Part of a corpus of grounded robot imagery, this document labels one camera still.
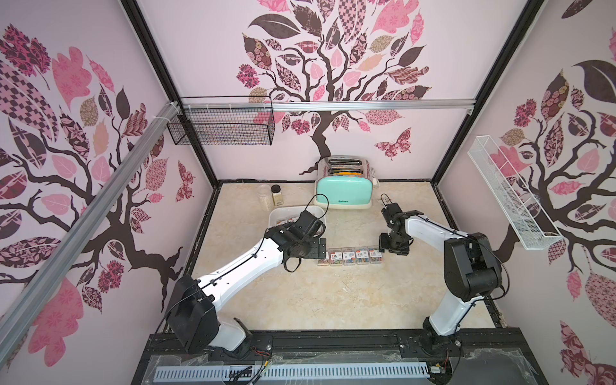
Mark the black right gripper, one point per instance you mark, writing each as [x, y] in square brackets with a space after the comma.
[390, 241]

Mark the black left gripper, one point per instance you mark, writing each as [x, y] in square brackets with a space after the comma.
[314, 253]

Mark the paper clip box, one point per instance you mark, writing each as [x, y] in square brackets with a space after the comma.
[362, 256]
[335, 257]
[324, 262]
[349, 257]
[375, 255]

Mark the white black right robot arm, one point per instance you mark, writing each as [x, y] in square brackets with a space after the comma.
[472, 271]

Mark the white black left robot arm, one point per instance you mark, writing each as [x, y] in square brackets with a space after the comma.
[195, 302]

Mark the white plastic storage box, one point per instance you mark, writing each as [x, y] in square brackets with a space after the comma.
[282, 215]

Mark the black-lidded spice jar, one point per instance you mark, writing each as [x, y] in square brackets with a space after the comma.
[276, 192]

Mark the clear plastic jar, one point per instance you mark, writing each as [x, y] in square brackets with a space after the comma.
[265, 197]

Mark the mint green toaster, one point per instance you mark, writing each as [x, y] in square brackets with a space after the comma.
[345, 183]

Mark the black wire wall basket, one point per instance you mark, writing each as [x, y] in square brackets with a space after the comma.
[224, 120]

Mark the white wire wall basket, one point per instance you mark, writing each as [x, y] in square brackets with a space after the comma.
[521, 206]

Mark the white slotted cable duct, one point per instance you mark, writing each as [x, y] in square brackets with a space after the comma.
[291, 372]

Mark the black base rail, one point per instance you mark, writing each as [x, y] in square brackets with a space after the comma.
[476, 356]

